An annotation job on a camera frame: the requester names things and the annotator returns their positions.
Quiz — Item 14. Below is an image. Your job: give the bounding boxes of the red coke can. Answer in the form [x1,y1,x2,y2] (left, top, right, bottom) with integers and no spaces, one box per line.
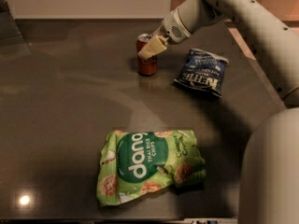
[136,34,157,77]

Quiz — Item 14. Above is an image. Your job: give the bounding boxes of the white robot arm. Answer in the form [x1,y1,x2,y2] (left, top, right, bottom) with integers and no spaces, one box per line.
[138,0,299,224]

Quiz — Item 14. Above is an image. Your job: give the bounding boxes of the green Dang rice chips bag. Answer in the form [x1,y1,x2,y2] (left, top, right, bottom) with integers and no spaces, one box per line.
[96,130,206,206]

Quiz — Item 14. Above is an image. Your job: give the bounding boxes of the blue Kettle chip bag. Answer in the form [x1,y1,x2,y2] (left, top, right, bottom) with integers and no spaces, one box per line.
[174,48,229,97]

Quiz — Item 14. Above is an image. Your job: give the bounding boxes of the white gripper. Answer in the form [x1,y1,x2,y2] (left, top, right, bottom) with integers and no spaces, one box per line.
[138,8,192,60]

